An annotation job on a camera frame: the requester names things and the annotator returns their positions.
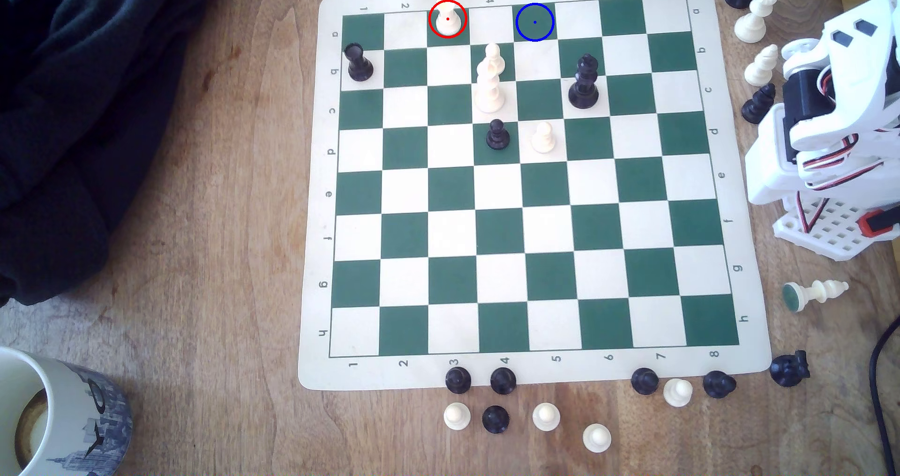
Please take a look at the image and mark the white mug with city print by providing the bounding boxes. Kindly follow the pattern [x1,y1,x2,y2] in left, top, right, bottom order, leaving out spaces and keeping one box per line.
[0,347,133,476]

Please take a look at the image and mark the green white chess board mat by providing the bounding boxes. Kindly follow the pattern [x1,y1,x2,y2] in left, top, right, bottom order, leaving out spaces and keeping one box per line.
[297,0,773,393]

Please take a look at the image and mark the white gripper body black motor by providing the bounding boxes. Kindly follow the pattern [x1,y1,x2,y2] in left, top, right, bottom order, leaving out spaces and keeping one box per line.
[777,39,838,124]

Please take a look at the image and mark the red white black servo wires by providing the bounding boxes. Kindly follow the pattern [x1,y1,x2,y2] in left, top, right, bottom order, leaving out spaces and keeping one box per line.
[795,191,831,234]

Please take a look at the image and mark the dark navy cloth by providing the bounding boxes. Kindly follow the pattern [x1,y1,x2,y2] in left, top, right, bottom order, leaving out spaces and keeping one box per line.
[0,0,236,307]

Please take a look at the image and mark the white queen chess piece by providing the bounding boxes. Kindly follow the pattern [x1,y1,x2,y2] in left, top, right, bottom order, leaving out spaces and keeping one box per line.
[474,61,506,114]
[734,0,779,44]

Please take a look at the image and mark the black cable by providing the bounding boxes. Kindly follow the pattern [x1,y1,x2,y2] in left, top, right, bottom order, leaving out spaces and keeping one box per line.
[870,318,900,476]

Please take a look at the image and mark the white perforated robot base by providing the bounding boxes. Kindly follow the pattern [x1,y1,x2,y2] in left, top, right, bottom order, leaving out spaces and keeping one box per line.
[773,193,900,262]

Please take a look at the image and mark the white bishop right side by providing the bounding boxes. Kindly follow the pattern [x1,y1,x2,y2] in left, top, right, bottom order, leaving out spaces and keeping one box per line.
[744,44,780,88]

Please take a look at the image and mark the red black clamp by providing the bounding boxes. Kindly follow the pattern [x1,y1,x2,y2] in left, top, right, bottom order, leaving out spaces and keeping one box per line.
[861,208,900,239]

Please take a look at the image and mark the black knight chess piece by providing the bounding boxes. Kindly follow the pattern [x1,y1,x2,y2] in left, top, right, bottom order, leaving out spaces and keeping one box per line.
[741,82,777,125]
[769,350,811,388]

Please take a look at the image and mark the white bishop with green felt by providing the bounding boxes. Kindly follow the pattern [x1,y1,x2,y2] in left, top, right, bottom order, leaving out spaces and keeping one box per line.
[782,279,849,314]

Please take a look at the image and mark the black pawn left edge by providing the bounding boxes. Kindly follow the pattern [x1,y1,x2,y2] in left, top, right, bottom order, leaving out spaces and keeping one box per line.
[344,43,375,82]

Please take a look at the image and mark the black queen chess piece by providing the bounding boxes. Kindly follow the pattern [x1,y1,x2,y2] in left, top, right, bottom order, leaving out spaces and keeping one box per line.
[568,54,600,110]

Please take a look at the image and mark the white rook chess piece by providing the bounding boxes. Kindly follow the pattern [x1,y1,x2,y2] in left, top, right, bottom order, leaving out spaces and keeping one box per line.
[435,0,464,36]

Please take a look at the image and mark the robot gripper finger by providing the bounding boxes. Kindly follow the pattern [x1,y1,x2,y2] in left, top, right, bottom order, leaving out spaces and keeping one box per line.
[821,0,900,69]

